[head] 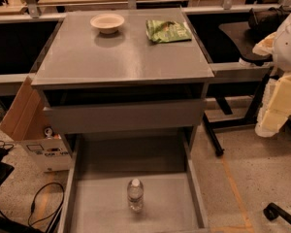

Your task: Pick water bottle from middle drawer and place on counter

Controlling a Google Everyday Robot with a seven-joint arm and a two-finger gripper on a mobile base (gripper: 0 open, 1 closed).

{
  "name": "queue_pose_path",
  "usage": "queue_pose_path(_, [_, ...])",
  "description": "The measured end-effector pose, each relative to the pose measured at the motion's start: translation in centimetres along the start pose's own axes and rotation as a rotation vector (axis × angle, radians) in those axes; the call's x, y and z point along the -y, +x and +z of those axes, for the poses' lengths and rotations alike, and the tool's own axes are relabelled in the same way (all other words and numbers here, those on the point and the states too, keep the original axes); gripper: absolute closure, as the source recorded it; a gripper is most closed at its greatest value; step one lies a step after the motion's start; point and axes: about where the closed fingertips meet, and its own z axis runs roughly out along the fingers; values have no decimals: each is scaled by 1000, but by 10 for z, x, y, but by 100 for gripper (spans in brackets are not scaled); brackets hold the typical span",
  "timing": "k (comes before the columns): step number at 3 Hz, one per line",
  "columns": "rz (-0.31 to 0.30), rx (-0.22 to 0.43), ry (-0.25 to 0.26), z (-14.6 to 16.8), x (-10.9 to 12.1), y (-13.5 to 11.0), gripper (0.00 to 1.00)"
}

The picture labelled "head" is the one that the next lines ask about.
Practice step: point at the grey top drawer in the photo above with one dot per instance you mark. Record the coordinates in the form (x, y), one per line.
(126, 116)

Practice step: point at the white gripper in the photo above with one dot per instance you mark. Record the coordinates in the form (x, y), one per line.
(290, 46)

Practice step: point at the grey drawer cabinet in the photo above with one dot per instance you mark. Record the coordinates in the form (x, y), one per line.
(85, 67)

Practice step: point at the green chip bag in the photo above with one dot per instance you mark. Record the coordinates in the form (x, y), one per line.
(167, 31)

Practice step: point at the clear plastic water bottle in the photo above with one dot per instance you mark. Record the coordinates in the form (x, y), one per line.
(135, 195)

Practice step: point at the cardboard box with white print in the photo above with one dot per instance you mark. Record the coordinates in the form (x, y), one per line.
(26, 124)

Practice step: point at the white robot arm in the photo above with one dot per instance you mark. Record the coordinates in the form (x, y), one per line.
(282, 47)

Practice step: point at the black bag on table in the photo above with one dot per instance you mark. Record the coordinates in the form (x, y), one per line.
(267, 21)

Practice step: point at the black caster wheel base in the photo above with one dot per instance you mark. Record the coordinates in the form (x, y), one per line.
(273, 211)

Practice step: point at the black side table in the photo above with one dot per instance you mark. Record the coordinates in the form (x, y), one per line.
(230, 80)

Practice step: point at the grey open middle drawer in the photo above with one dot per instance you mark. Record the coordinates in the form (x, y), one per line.
(96, 196)

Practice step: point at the beige paper bowl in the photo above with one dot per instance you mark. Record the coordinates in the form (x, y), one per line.
(107, 23)

